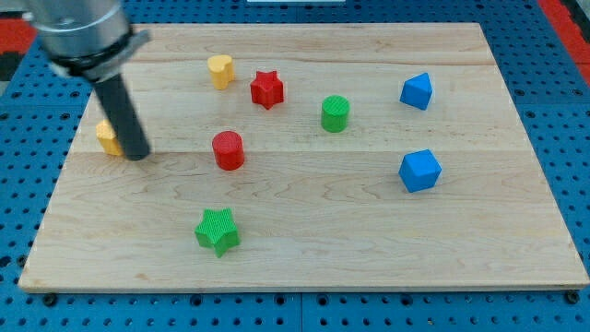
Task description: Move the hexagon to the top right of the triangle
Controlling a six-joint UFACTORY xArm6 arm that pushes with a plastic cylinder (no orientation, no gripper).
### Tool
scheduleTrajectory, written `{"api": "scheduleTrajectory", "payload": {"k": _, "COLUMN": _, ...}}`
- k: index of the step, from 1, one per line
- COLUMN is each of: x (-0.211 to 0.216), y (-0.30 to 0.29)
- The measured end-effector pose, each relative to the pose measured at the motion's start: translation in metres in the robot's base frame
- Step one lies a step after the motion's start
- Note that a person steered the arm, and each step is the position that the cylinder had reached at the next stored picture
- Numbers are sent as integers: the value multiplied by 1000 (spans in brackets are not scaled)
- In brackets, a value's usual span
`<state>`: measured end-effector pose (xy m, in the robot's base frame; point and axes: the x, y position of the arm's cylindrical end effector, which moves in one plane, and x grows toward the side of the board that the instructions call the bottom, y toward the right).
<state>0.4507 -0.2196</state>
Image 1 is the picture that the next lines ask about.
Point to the red cylinder block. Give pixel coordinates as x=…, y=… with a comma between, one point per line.
x=228, y=150

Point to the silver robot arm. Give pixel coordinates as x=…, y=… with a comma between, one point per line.
x=85, y=38

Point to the green star block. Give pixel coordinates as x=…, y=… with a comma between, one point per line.
x=218, y=231

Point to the yellow heart block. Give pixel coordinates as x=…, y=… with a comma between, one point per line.
x=221, y=70

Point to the blue triangle block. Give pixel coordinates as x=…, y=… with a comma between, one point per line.
x=417, y=91

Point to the blue cube block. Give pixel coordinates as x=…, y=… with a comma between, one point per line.
x=419, y=170

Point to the yellow hexagon block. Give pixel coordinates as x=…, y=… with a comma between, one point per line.
x=108, y=138

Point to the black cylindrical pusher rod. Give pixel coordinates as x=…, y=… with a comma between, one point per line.
x=121, y=113

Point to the wooden board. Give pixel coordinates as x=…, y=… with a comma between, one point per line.
x=316, y=211

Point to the red star block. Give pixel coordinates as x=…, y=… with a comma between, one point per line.
x=267, y=89

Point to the green cylinder block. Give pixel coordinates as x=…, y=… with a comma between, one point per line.
x=335, y=112

